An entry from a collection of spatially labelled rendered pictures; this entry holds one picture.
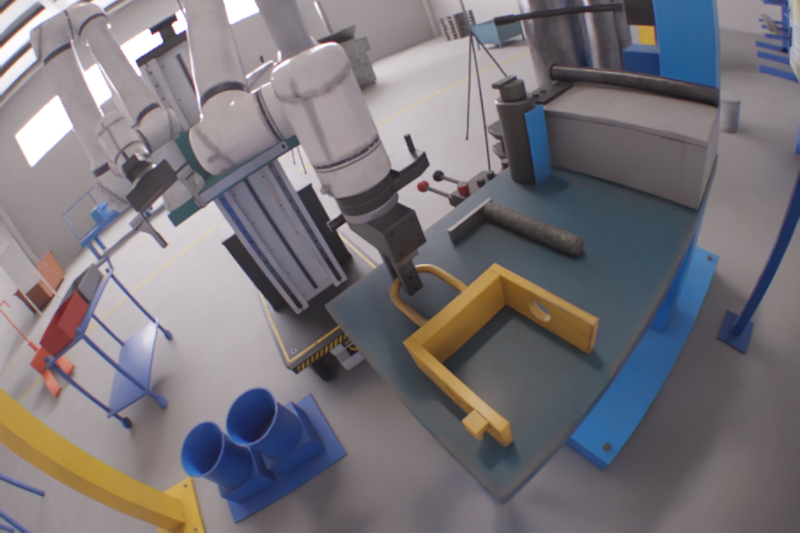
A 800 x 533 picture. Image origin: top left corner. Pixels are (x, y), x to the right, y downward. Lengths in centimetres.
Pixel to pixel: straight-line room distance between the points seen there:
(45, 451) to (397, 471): 157
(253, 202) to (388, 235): 125
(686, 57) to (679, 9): 12
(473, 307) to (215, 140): 40
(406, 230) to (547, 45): 88
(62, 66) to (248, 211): 102
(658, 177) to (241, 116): 65
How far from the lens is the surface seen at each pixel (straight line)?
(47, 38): 129
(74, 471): 187
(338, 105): 34
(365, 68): 914
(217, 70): 55
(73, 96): 126
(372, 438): 164
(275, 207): 161
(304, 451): 167
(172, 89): 152
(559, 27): 112
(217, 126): 49
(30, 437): 180
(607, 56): 253
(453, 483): 148
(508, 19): 99
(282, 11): 105
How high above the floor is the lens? 142
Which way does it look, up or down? 34 degrees down
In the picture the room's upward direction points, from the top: 24 degrees counter-clockwise
